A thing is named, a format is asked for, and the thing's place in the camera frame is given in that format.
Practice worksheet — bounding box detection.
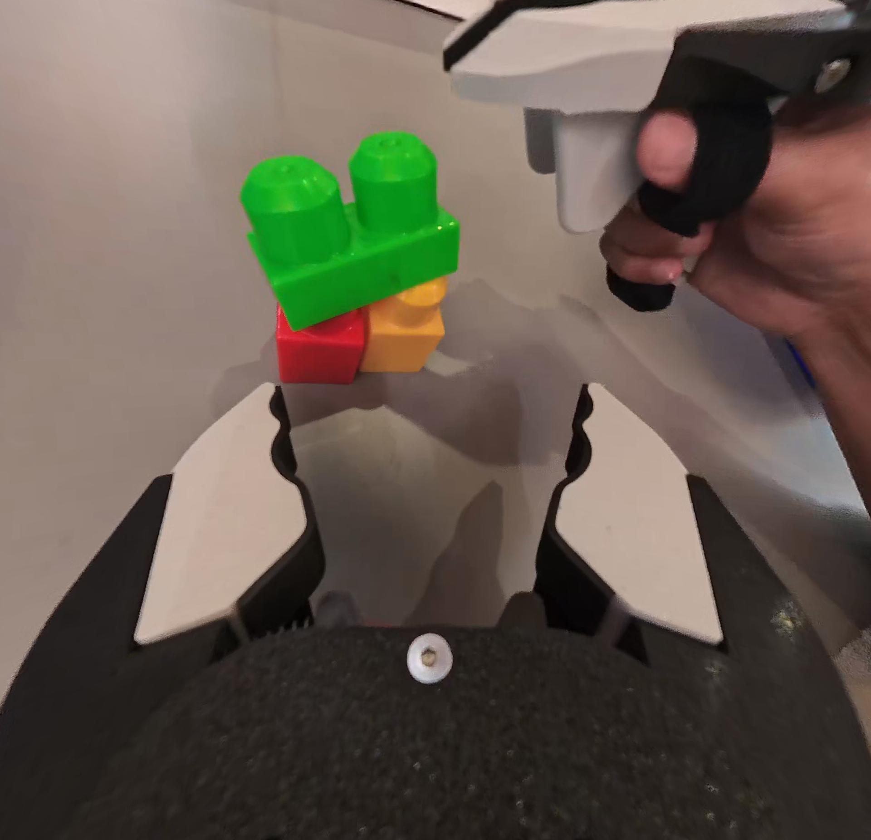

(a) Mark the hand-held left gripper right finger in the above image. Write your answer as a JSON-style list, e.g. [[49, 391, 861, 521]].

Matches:
[[533, 382, 724, 650]]

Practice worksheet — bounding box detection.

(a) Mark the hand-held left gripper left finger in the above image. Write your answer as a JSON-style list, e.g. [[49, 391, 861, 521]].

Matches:
[[132, 382, 326, 647]]

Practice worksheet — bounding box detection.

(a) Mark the red single-stud block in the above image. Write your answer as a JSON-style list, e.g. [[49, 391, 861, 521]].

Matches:
[[275, 305, 366, 385]]

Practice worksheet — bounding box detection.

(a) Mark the yellow single-stud block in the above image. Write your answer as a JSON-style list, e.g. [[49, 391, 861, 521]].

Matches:
[[358, 276, 449, 374]]

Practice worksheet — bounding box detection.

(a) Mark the green two-stud block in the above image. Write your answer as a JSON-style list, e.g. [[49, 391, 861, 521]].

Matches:
[[240, 131, 461, 332]]

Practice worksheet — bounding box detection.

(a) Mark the person's right forearm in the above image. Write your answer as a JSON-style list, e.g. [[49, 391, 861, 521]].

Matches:
[[783, 336, 871, 507]]

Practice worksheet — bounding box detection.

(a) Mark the person's right hand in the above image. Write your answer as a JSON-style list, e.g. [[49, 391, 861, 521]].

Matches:
[[599, 94, 871, 393]]

